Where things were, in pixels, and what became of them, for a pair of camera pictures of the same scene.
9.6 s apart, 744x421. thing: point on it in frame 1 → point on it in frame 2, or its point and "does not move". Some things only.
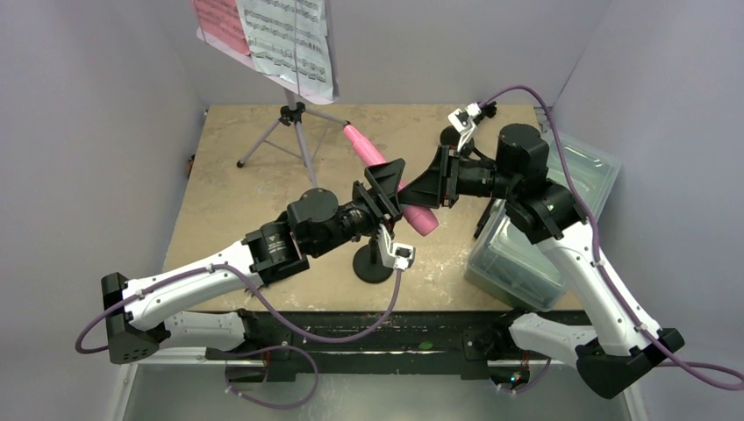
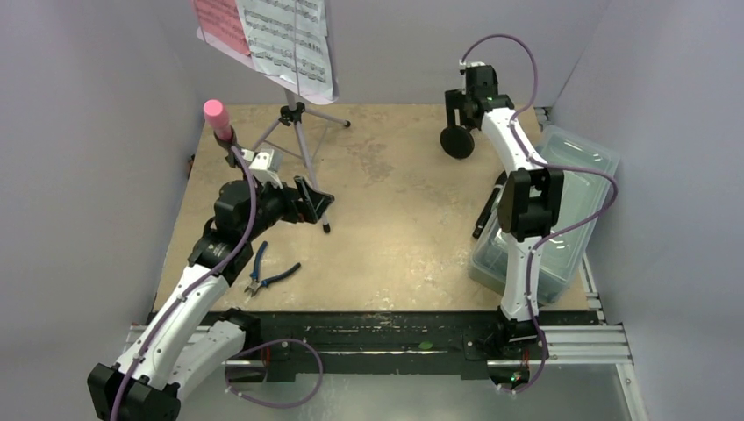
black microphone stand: [368, 263] → [231, 155]
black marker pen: [484, 218] does not move
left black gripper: [384, 180] → [315, 201]
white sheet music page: [291, 39] does not move
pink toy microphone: [424, 220] → [218, 117]
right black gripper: [444, 176] → [456, 109]
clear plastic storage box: [503, 259] does not move
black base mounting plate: [277, 341] does not move
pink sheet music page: [222, 18] does not move
